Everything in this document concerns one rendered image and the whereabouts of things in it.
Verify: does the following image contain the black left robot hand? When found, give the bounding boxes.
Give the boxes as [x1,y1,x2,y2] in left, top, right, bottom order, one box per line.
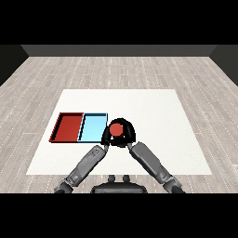
[100,122,112,147]

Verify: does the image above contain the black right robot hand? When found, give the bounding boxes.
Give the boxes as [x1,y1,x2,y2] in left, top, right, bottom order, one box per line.
[108,117,137,148]

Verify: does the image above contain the red can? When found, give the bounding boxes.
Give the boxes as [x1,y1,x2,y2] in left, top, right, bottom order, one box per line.
[109,122,126,139]

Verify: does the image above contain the light blue shallow open box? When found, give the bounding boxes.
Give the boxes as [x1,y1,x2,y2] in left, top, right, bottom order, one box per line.
[76,112,109,143]

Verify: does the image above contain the red shallow open box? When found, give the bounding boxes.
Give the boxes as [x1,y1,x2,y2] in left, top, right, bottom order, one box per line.
[48,112,85,144]

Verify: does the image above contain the dark grey robot body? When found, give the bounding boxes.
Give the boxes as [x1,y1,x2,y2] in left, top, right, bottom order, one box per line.
[90,174,149,194]

